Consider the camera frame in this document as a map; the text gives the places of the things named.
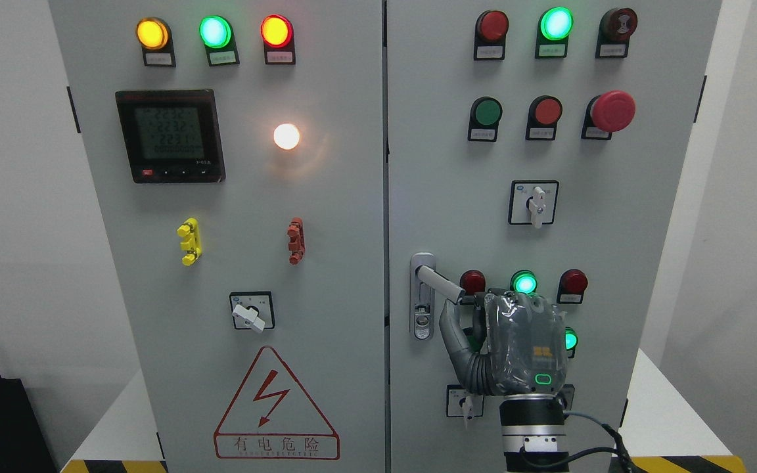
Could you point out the green lit light top right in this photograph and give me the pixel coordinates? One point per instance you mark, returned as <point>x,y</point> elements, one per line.
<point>554,28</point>

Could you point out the grey cabinet door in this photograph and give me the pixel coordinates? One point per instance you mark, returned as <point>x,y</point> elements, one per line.
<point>329,308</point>
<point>450,197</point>

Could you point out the white selector switch lower right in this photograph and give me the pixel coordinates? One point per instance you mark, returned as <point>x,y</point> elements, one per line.
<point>463,404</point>

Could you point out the silver door handle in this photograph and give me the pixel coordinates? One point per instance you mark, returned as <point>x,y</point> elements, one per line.
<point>424,284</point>

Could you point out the grey left cabinet door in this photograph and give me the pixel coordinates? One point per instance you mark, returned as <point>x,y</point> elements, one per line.
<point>329,308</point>

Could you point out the black rotary switch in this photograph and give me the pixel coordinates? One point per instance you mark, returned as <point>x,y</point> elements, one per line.
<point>566,396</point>

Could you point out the red push button upper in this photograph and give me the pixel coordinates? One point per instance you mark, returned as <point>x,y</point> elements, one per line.
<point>544,114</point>

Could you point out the black digital power meter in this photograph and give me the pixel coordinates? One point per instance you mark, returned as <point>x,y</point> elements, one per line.
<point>171,136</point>

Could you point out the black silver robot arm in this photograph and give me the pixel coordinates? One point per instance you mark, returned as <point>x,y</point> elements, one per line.
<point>533,433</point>

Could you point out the green lit button lower right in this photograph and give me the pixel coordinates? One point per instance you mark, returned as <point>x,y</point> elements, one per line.
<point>571,341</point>

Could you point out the white selector switch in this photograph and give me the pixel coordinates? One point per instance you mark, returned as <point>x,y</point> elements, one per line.
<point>533,202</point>
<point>463,404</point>

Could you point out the red indicator light middle right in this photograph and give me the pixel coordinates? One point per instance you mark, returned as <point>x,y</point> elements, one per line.
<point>572,287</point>

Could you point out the green push button upper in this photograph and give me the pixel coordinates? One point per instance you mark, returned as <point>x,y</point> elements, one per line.
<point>484,117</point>

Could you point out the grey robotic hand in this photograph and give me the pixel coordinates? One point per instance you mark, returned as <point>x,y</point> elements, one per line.
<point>526,346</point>

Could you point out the white selector switch upper right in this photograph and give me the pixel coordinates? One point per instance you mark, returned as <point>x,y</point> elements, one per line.
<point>533,202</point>

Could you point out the grey right cabinet door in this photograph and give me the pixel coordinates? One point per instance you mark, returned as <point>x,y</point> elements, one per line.
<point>450,197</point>

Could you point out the green lit light middle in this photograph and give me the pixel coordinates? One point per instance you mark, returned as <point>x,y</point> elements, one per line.
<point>524,281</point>

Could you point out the green lit light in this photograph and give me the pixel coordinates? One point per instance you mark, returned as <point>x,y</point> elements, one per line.
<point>554,28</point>
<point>524,281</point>

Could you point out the red lit indicator light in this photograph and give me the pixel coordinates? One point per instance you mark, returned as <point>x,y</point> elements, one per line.
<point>278,39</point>

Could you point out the black box at left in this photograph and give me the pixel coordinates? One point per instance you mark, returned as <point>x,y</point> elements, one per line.
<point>22,444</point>

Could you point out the red emergency stop button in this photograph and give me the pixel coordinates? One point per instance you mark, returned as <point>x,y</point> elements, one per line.
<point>606,114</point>

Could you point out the yellow indicator light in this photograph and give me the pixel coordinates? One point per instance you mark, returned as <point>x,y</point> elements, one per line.
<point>155,38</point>

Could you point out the red indicator light middle left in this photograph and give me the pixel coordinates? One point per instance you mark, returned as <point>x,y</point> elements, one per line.
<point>472,282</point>

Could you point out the red indicator light top right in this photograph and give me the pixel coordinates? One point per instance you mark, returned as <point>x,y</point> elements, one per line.
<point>490,36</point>

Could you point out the yellow terminal connector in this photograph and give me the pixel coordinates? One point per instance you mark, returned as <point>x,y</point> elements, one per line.
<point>190,241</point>

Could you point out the white selector switch left door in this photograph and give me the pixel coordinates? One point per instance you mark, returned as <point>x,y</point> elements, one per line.
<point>252,310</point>

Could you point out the white lit indicator lamp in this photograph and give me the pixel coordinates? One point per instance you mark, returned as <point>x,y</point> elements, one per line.
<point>286,136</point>

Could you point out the dark red buzzer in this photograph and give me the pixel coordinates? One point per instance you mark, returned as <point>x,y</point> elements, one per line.
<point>614,32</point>

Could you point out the red terminal connector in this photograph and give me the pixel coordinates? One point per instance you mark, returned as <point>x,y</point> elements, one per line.
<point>297,242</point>

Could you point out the red electric warning sticker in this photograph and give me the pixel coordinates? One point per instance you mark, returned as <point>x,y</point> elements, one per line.
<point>272,417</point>

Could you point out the green indicator light top left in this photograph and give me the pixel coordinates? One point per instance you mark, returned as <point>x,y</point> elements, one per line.
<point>218,39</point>

